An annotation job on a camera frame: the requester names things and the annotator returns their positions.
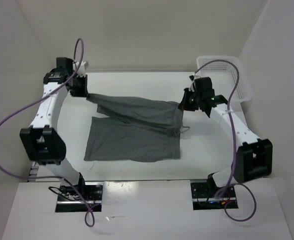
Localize grey shorts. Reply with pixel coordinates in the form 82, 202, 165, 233
84, 93, 184, 163

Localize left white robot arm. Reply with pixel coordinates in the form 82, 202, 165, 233
19, 57, 89, 200

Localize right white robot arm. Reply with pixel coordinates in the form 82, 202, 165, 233
178, 75, 273, 197

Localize white plastic basket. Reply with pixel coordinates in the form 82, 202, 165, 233
196, 55, 252, 103

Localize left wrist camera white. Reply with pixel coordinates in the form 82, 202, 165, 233
73, 61, 89, 77

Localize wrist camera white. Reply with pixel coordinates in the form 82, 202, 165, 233
73, 61, 89, 77
189, 74, 196, 92

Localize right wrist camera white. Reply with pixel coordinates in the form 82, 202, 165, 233
189, 74, 196, 92

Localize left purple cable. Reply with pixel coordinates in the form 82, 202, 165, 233
0, 37, 100, 227

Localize aluminium table frame rail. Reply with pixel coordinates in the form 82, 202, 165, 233
26, 162, 40, 182

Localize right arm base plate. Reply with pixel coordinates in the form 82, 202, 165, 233
190, 180, 239, 211

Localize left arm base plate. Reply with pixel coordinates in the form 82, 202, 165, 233
48, 182, 104, 213

